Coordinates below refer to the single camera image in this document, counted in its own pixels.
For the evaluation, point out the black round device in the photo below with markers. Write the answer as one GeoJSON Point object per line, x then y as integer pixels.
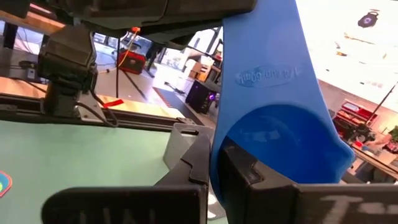
{"type": "Point", "coordinates": [368, 20]}

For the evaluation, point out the wooden side table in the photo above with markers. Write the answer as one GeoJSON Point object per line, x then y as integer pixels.
{"type": "Point", "coordinates": [31, 22]}

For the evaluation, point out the orange measuring cup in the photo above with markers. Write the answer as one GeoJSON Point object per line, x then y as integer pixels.
{"type": "Point", "coordinates": [10, 183]}

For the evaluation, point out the cardboard box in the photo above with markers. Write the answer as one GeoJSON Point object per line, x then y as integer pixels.
{"type": "Point", "coordinates": [199, 70]}

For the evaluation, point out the red tool case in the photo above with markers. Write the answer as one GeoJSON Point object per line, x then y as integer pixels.
{"type": "Point", "coordinates": [132, 63]}

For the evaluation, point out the black aluminium table frame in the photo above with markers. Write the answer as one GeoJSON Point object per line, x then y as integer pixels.
{"type": "Point", "coordinates": [18, 109]}

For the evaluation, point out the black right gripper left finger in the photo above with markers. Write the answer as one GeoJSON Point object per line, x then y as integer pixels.
{"type": "Point", "coordinates": [124, 205]}

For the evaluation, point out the grey plastic basket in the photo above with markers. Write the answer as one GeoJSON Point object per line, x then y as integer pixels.
{"type": "Point", "coordinates": [174, 146]}

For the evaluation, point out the red storage rack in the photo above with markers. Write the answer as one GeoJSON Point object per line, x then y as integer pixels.
{"type": "Point", "coordinates": [354, 112]}

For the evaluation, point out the blue measuring cup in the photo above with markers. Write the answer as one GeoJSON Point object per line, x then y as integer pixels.
{"type": "Point", "coordinates": [264, 46]}

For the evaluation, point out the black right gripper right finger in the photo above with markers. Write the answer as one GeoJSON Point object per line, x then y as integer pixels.
{"type": "Point", "coordinates": [280, 205]}

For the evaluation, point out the red tape strip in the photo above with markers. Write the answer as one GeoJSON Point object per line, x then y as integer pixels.
{"type": "Point", "coordinates": [113, 103]}

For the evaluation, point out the black computer tower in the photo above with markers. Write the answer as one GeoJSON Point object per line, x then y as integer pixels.
{"type": "Point", "coordinates": [199, 96]}

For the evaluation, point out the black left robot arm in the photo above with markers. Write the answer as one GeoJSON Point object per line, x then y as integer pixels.
{"type": "Point", "coordinates": [68, 62]}

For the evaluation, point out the black striped-edge floor mat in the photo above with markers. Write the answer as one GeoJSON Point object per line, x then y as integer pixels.
{"type": "Point", "coordinates": [169, 102]}

